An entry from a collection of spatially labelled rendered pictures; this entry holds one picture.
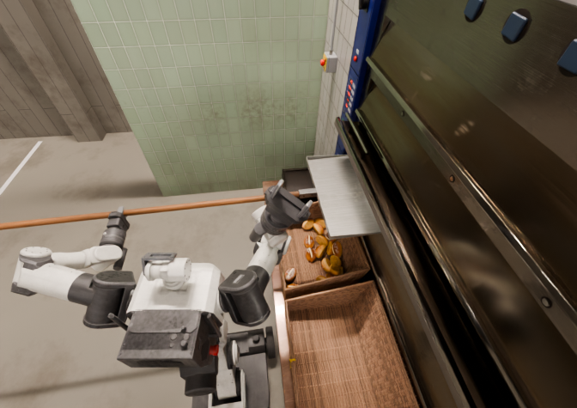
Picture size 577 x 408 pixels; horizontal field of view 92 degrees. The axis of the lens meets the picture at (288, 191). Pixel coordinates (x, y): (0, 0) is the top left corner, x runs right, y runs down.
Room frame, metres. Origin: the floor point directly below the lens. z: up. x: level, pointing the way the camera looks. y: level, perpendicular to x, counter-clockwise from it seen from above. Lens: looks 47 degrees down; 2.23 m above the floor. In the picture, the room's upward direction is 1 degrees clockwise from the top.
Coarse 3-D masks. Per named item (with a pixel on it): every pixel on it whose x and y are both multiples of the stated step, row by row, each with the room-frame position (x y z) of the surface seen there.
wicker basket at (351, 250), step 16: (336, 240) 1.05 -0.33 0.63; (352, 240) 0.95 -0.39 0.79; (288, 256) 0.94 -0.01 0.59; (304, 256) 0.95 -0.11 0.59; (352, 256) 0.86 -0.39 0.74; (304, 272) 0.83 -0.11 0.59; (320, 272) 0.83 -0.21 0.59; (352, 272) 0.71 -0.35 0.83; (304, 288) 0.67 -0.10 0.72; (320, 288) 0.68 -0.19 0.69; (336, 288) 0.70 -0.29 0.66
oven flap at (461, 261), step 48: (384, 96) 1.19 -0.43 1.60; (384, 144) 0.98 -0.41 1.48; (432, 192) 0.65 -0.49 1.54; (432, 240) 0.50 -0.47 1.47; (480, 240) 0.43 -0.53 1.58; (480, 288) 0.33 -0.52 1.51; (480, 336) 0.22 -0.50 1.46; (528, 336) 0.20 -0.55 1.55; (528, 384) 0.12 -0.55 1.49; (576, 384) 0.10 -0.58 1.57
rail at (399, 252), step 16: (352, 144) 1.05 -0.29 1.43; (368, 192) 0.76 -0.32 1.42; (384, 224) 0.60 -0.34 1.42; (400, 256) 0.47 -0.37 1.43; (416, 288) 0.36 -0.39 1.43; (432, 320) 0.27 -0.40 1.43; (448, 352) 0.19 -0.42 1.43; (448, 368) 0.16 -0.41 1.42; (464, 384) 0.12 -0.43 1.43; (464, 400) 0.09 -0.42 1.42
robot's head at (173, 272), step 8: (152, 264) 0.38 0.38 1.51; (160, 264) 0.38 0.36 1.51; (168, 264) 0.38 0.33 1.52; (176, 264) 0.38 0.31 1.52; (184, 264) 0.38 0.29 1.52; (152, 272) 0.36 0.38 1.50; (160, 272) 0.36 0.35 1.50; (168, 272) 0.36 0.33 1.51; (176, 272) 0.36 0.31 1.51; (184, 272) 0.36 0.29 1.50; (152, 280) 0.35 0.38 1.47; (168, 280) 0.36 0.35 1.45; (176, 280) 0.35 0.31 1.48; (184, 280) 0.35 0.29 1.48; (168, 288) 0.35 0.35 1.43
